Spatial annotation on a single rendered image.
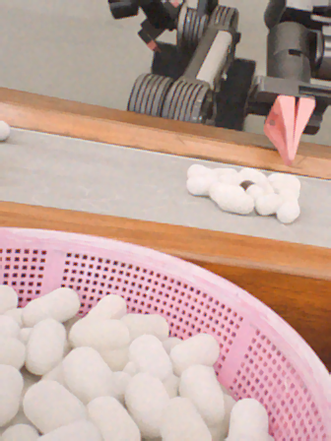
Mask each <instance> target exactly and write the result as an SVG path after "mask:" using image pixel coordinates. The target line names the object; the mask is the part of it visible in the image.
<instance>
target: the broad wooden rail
mask: <svg viewBox="0 0 331 441"><path fill-rule="evenodd" d="M0 121H3V122H5V123H6V124H7V125H9V126H10V127H13V128H19V129H25V130H32V131H33V132H37V133H43V134H49V135H56V136H63V137H69V138H75V139H81V140H87V141H93V142H99V143H105V144H111V145H116V146H122V147H128V148H132V149H137V150H142V151H148V152H155V153H163V154H169V155H175V156H181V157H186V158H197V159H203V160H208V161H214V162H220V163H225V164H231V165H237V166H243V167H248V168H254V169H260V170H266V171H271V172H278V173H284V174H285V173H289V174H294V175H300V176H306V177H312V178H318V179H324V180H330V181H331V146H327V145H321V144H315V143H305V142H299V144H298V150H297V153H296V157H295V160H294V162H293V164H292V165H291V166H288V165H285V163H284V161H283V159H282V157H281V155H280V153H279V151H278V150H277V149H276V148H275V146H274V145H273V144H272V142H271V141H270V138H269V137H268V136H266V135H261V134H255V133H249V132H244V131H234V130H228V129H223V128H217V127H212V126H206V125H201V124H195V123H189V122H184V121H179V120H173V119H167V118H162V117H156V116H150V115H145V114H140V113H135V112H129V111H125V110H123V109H117V108H112V107H106V106H100V105H94V104H89V103H83V102H78V101H72V100H69V99H66V98H61V97H55V96H49V95H42V94H32V93H31V92H26V91H19V90H14V89H8V88H1V87H0Z"/></svg>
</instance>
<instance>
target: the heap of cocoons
mask: <svg viewBox="0 0 331 441"><path fill-rule="evenodd" d="M17 305H18V295H17V294H16V292H15V291H14V290H13V289H12V288H11V287H10V286H8V285H6V284H2V285H0V441H275V440H274V438H273V437H271V436H270V435H268V414H267V411H266V410H265V408H264V407H263V406H262V405H261V403H260V402H259V401H257V400H255V399H243V400H238V402H237V401H235V400H234V399H233V398H232V396H231V395H230V393H229V391H228V389H227V388H226V387H225V386H224V385H223V384H221V383H220V382H219V381H218V380H217V377H218V376H217V375H216V374H215V369H214V366H213V364H214V363H215V362H216V361H217V360H218V358H219V355H220V347H219V344H218V342H217V341H216V340H215V339H214V338H213V337H212V336H210V335H207V334H199V335H197V336H194V337H192V338H190V339H188V340H186V341H184V342H183V341H182V340H181V339H178V338H175V337H171V338H168V337H167V336H168V325H167V320H166V319H165V318H164V317H162V316H160V315H157V314H133V313H127V314H126V312H127V310H128V307H127V303H126V301H125V299H123V298H122V297H120V296H119V295H115V294H110V295H107V296H105V297H103V298H102V299H101V300H100V301H99V303H98V304H97V306H96V307H95V308H93V309H92V310H91V311H90V312H89V314H86V315H85V317H84V318H83V319H82V318H80V317H77V316H75V314H76V313H77V312H78V311H79V309H80V305H81V303H80V298H79V296H78V294H77V293H76V292H75V291H74V290H72V289H71V288H67V287H61V288H58V289H56V290H54V291H51V292H50V293H47V294H45V295H44V296H43V297H40V298H37V299H35V300H33V301H32V302H29V303H28V304H27V305H26V307H25V308H17Z"/></svg>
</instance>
